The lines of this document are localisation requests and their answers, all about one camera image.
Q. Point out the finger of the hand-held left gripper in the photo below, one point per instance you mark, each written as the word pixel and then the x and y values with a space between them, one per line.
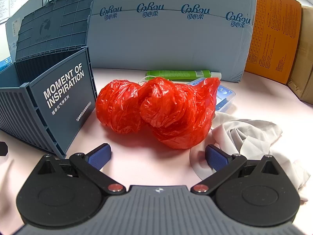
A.
pixel 3 148

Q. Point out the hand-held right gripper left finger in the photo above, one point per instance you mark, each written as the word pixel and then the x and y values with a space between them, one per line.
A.
pixel 97 156

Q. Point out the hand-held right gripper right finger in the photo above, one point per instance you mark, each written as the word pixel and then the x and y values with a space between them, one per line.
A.
pixel 216 158

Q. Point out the red plastic bag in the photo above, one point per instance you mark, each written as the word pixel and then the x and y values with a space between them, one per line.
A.
pixel 117 107
pixel 176 112

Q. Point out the dark blue container storage box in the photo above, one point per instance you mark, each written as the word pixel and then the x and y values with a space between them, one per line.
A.
pixel 61 90

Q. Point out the clear round plastic piece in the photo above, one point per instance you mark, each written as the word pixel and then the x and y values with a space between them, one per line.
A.
pixel 196 164

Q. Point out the light grey cloth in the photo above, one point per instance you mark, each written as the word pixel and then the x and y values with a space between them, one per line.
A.
pixel 249 137

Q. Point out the clear plastic case blue contents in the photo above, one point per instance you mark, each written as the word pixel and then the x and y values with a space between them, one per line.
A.
pixel 226 98

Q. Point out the blue packet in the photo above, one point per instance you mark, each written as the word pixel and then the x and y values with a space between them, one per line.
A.
pixel 5 64

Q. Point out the green tube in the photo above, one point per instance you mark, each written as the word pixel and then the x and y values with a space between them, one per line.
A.
pixel 176 74

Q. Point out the large light blue cardboard box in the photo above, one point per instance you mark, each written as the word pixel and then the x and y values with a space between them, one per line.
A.
pixel 171 41

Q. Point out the brown cardboard box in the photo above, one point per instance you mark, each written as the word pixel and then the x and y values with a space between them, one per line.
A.
pixel 304 53

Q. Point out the orange cardboard box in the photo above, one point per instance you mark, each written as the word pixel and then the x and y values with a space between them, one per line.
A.
pixel 273 34

